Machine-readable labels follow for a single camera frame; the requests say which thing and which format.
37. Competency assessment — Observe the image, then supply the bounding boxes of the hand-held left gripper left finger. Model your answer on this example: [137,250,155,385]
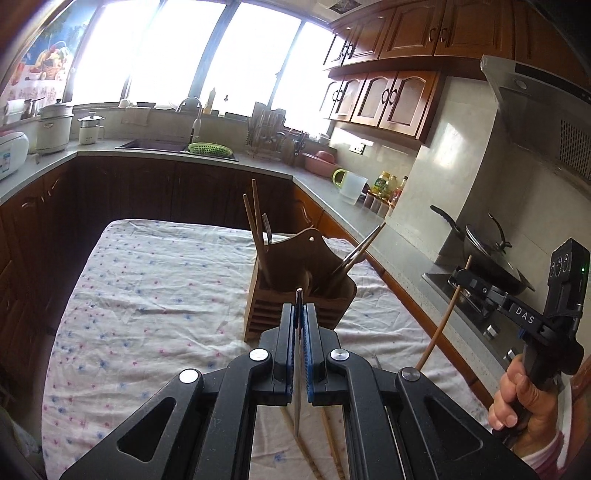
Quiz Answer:
[59,302,296,480]

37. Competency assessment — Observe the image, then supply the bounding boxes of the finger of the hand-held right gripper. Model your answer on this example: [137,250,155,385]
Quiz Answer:
[449,268,509,306]

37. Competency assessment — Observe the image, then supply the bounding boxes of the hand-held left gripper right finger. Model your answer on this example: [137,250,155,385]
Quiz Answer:
[302,307,541,480]

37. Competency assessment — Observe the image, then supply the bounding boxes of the wooden utensil holder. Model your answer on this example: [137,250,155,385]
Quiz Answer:
[244,228,358,344]

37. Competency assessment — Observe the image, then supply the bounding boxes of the person's right forearm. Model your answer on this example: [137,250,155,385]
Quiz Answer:
[519,369,591,478]

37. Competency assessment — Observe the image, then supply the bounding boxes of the person's right hand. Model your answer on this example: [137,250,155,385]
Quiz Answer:
[488,355,573,457]

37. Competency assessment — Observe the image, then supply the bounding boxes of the black wok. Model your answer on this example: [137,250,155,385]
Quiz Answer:
[431,205,536,296]

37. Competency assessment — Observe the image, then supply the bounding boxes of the gas stove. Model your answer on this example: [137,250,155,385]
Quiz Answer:
[422,268,525,372]

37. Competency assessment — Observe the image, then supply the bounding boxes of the spice jar set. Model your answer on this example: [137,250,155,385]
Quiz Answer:
[362,191,395,217]

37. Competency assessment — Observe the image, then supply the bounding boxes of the white floral tablecloth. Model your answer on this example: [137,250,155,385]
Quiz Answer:
[41,219,492,480]

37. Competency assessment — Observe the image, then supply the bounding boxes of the grey kitchen countertop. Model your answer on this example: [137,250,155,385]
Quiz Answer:
[0,137,509,384]

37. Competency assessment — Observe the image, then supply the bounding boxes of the range hood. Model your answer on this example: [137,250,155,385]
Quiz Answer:
[480,0,591,182]

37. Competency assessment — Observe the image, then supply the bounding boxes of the dark cooking tool holder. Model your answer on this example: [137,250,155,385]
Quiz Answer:
[288,130,308,165]

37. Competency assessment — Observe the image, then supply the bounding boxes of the green plastic basket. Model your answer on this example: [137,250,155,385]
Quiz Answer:
[188,142,233,157]

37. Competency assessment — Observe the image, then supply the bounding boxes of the dish rack with knives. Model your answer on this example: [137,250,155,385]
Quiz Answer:
[245,102,289,161]

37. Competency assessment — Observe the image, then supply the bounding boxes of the wooden lower cabinets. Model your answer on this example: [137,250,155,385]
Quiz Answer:
[0,154,495,407]

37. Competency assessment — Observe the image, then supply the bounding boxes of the wooden cabinets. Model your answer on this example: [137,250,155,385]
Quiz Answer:
[0,154,495,407]
[318,0,591,145]

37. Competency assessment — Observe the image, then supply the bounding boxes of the chrome faucet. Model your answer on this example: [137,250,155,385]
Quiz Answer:
[178,97,204,145]

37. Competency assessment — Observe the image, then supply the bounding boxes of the kitchen sink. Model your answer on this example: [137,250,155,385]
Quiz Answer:
[115,137,241,163]

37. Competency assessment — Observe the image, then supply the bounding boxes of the wooden upper cabinets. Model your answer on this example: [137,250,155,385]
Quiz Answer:
[318,0,591,145]

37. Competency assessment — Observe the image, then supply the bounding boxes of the white dish cloth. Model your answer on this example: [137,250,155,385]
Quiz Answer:
[121,106,151,126]

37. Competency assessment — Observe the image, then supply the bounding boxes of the small white electric pot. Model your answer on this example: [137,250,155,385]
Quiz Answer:
[77,112,107,146]

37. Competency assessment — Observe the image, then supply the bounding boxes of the kitchen window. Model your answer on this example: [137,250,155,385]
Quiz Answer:
[69,0,342,134]

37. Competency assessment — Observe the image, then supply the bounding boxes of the large white electric cooker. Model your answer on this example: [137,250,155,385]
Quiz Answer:
[36,99,75,155]

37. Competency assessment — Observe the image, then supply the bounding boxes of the white rice cooker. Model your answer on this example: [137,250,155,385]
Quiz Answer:
[0,131,31,182]

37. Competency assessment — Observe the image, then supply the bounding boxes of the white pitcher with green handle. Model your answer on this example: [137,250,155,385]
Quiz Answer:
[333,169,369,205]

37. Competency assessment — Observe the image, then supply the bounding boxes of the fruit wall poster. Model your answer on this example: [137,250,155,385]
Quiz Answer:
[0,4,100,109]

